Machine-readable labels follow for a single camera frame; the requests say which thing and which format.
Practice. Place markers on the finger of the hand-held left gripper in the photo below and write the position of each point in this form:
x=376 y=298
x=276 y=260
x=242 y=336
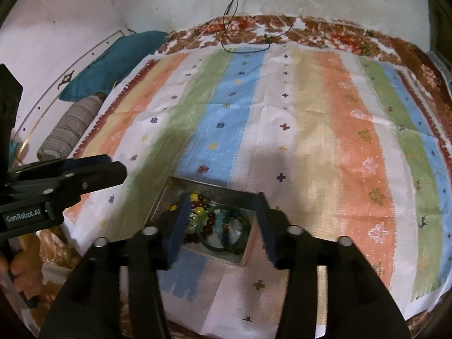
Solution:
x=99 y=180
x=88 y=161

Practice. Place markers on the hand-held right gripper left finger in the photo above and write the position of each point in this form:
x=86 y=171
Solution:
x=178 y=235

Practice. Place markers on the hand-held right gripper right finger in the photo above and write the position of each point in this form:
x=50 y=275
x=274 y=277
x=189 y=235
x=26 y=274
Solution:
x=265 y=231

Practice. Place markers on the small silver charm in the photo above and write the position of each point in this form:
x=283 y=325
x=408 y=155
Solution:
x=192 y=220

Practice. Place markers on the green jade bangle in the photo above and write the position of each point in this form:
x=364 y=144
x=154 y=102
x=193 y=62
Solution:
x=212 y=245

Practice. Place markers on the metal tin box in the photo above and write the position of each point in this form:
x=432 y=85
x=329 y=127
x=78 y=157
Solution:
x=166 y=201

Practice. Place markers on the person's left hand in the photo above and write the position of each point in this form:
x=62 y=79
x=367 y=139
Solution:
x=28 y=272

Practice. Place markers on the grey striped pillow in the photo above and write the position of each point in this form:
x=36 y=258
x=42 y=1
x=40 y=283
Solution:
x=70 y=127

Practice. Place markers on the white bed headboard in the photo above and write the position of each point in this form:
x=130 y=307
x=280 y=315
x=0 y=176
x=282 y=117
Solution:
x=53 y=88

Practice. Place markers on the teal pillow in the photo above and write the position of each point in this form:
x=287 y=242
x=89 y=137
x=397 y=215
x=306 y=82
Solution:
x=113 y=63

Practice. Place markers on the striped pastel blanket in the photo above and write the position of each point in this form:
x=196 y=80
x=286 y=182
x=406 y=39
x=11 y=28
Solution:
x=300 y=113

